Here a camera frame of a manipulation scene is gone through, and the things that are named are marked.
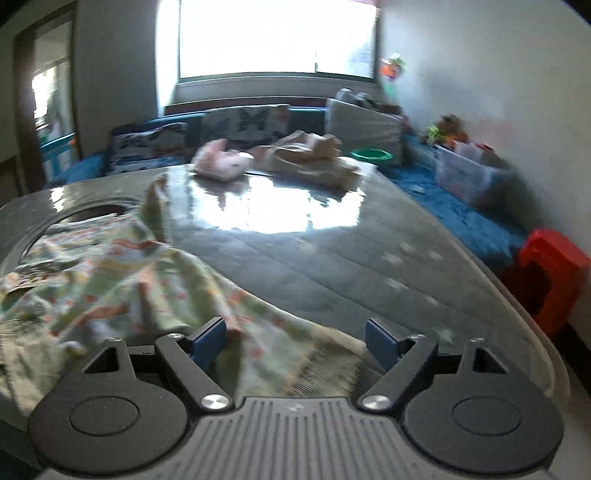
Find left butterfly print cushion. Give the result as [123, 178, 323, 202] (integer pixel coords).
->
[107, 122, 188, 175]

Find right butterfly print cushion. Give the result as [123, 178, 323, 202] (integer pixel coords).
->
[200, 104, 290, 151]

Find beige crumpled garment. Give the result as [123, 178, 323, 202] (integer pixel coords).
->
[249, 131, 363, 191]

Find blue sofa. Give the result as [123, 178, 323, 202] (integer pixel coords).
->
[45, 107, 529, 271]

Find colourful pinwheel toy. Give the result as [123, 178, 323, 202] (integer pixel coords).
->
[380, 53, 406, 103]

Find grey plain pillow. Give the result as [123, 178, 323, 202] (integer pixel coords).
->
[325, 88, 406, 165]

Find red plastic stool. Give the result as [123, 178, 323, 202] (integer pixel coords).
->
[499, 229, 590, 337]

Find butterfly print cushion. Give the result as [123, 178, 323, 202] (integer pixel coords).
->
[107, 122, 188, 175]
[200, 104, 290, 151]

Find quilted grey star table cover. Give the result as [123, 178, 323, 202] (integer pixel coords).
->
[1, 166, 570, 404]

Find clear plastic storage box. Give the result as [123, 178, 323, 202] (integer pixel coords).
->
[435, 141, 514, 208]

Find pink folded garment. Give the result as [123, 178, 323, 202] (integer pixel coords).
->
[190, 138, 254, 182]

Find blue small cabinet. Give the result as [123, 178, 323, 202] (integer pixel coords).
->
[40, 133, 78, 181]

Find teddy bear plush toy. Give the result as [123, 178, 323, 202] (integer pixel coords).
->
[423, 114, 469, 150]

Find colourful patterned baby garment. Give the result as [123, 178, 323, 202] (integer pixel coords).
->
[1, 176, 372, 426]

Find green plastic basin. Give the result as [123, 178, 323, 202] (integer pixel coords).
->
[351, 148, 394, 166]

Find window with green frame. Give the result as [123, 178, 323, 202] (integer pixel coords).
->
[173, 1, 380, 81]

